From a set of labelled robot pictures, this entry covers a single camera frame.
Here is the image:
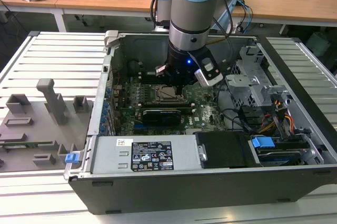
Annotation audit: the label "grey case handle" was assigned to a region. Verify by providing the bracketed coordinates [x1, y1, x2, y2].
[104, 30, 120, 49]

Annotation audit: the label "white socket box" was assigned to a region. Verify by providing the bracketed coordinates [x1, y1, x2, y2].
[233, 21, 245, 34]

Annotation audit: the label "black plastic disk bay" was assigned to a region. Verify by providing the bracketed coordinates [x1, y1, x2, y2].
[196, 131, 261, 169]

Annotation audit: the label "wooden desk white frame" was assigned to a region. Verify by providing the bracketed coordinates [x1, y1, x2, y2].
[0, 0, 66, 33]

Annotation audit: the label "blue cables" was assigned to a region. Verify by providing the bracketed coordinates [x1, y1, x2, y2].
[236, 0, 254, 35]

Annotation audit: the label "blue case latch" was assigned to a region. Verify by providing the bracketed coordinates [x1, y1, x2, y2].
[65, 152, 80, 164]

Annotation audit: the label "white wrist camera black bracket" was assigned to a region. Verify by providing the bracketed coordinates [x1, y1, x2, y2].
[188, 47, 224, 88]

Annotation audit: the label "silver metal drive cage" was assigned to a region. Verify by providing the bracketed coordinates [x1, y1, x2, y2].
[225, 45, 293, 109]

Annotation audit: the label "blue disk carrier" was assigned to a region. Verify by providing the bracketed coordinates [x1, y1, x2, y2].
[251, 136, 276, 156]

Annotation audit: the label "open black PC case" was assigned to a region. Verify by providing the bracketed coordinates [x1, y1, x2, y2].
[64, 29, 337, 216]

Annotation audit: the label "CPU socket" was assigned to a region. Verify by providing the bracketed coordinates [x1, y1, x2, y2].
[154, 84, 189, 104]

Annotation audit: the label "green RAM stick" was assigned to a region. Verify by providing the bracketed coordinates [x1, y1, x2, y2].
[0, 141, 54, 149]

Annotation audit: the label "silver CPU plate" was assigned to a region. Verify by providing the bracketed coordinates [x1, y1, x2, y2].
[160, 86, 178, 99]

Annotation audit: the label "grey power supply with label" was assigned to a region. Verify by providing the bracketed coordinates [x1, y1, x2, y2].
[91, 135, 205, 175]

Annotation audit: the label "black wire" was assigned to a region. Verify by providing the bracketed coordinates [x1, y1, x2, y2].
[216, 78, 255, 133]

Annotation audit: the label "grey parts rack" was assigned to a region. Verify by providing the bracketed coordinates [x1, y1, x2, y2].
[0, 78, 95, 174]

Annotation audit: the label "pale green bin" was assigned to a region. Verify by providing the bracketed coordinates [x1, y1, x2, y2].
[306, 31, 331, 58]

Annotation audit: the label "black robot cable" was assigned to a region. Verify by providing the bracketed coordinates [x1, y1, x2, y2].
[213, 0, 235, 38]

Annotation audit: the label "metal socket cover frame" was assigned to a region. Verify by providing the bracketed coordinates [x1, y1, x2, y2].
[155, 84, 189, 103]

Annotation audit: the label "black graphics card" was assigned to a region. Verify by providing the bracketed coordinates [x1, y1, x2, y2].
[142, 107, 182, 126]

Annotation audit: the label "blue expansion slot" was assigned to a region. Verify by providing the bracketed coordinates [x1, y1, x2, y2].
[133, 123, 148, 134]

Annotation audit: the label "orange yellow red wire bundle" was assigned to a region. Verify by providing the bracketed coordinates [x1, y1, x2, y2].
[259, 99, 295, 134]

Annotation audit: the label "hard disk with blue label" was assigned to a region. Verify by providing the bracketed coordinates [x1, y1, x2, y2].
[256, 147, 303, 167]

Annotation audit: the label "green motherboard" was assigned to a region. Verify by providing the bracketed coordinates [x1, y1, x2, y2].
[112, 73, 230, 137]

